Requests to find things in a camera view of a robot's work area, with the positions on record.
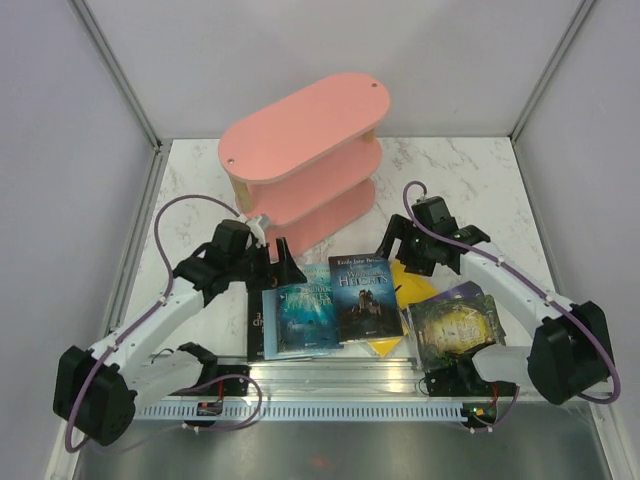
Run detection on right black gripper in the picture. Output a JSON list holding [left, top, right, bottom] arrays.
[[373, 213, 436, 277]]

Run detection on white slotted cable duct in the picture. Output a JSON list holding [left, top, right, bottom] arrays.
[[136, 399, 479, 422]]

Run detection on purple book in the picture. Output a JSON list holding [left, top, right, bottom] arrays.
[[432, 281, 484, 301]]

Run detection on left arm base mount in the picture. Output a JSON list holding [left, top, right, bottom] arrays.
[[196, 364, 251, 417]]

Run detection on pink three-tier shelf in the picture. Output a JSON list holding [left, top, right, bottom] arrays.
[[218, 72, 391, 256]]

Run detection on yellow Little Prince book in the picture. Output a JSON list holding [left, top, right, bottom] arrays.
[[367, 259, 438, 357]]

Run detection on aluminium frame post left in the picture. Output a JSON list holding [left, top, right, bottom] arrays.
[[69, 0, 162, 151]]

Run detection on dark Wuthering Heights book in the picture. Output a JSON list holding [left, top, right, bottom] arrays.
[[328, 254, 403, 344]]

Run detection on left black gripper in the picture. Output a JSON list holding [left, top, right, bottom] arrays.
[[228, 237, 305, 292]]

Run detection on aluminium frame post right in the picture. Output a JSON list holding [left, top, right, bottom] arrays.
[[509, 0, 599, 144]]

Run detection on aluminium frame post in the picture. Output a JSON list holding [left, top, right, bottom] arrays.
[[69, 0, 162, 151], [509, 0, 599, 144]]

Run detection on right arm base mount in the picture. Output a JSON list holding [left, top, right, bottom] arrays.
[[417, 366, 516, 431]]

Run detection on black Moon and Sixpence book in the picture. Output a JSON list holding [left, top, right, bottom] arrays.
[[246, 291, 264, 363]]

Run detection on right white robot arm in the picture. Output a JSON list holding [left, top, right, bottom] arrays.
[[376, 197, 621, 405]]

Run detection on blue 20000 Leagues book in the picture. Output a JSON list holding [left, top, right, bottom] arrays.
[[275, 280, 339, 354]]

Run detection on green fantasy cover book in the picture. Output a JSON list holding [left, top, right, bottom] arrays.
[[407, 295, 506, 372]]

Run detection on light blue thin book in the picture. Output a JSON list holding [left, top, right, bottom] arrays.
[[262, 264, 341, 361]]

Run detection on aluminium rail base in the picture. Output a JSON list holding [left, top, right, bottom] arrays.
[[219, 356, 428, 399]]

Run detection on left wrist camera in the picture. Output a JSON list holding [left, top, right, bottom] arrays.
[[237, 214, 271, 247]]

